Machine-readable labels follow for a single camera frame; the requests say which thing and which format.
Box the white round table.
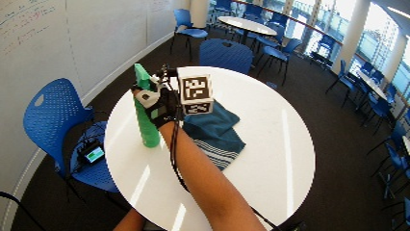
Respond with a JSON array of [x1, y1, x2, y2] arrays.
[[217, 15, 280, 38]]

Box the black curved cable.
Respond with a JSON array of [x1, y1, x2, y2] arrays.
[[0, 191, 47, 231]]

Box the white marker cube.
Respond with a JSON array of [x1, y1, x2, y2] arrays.
[[176, 74, 216, 116]]

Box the green plastic bottle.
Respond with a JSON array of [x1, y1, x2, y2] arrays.
[[132, 63, 163, 149]]

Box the long white table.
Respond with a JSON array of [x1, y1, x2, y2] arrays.
[[356, 68, 396, 102]]

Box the white round pillar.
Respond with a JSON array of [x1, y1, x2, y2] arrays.
[[188, 0, 212, 30], [329, 0, 374, 75]]

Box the group of blue chairs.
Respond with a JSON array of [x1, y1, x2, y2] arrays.
[[325, 59, 410, 231]]

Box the blue perforated plastic chair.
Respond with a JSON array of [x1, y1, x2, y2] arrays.
[[169, 8, 211, 63], [199, 38, 256, 76], [22, 77, 121, 194], [256, 38, 304, 87]]

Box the wall whiteboard with writing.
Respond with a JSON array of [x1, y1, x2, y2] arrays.
[[0, 0, 191, 70]]

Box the teal striped towel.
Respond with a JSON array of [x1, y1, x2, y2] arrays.
[[183, 100, 248, 172]]

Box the small device with lit screen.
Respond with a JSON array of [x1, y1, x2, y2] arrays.
[[81, 142, 108, 165]]

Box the white palm camera mount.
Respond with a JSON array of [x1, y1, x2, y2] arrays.
[[135, 83, 163, 109]]

